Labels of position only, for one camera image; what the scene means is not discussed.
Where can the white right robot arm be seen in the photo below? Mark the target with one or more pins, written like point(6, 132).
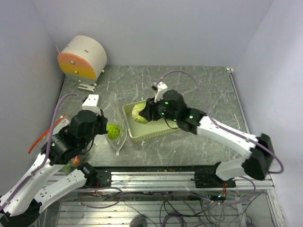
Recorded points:
point(255, 151)

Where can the small white grey block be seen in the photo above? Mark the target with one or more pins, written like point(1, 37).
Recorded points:
point(88, 88)

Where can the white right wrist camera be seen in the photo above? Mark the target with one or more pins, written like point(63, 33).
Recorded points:
point(160, 89)

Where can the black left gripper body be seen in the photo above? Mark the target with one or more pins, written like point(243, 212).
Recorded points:
point(99, 128)

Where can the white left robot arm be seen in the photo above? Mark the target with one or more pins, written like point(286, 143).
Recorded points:
point(23, 204)

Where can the red meat slab orange rind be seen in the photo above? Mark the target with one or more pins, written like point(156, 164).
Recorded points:
point(76, 161)

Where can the round drawer cabinet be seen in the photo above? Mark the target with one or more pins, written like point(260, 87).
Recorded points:
point(83, 59)

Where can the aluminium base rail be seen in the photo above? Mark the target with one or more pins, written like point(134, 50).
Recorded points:
point(140, 179)

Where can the green custard apple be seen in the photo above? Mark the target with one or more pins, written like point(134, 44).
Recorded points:
point(113, 131)

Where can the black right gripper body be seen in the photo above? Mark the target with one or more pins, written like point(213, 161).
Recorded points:
point(163, 112)

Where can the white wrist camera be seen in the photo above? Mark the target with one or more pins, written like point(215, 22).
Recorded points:
point(160, 89)
point(92, 104)

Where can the clear bag white dots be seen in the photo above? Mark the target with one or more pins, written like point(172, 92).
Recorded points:
point(112, 112)

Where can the pale green perforated basket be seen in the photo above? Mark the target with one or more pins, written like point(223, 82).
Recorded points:
point(138, 131)

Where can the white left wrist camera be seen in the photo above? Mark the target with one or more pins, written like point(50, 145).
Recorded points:
point(92, 104)

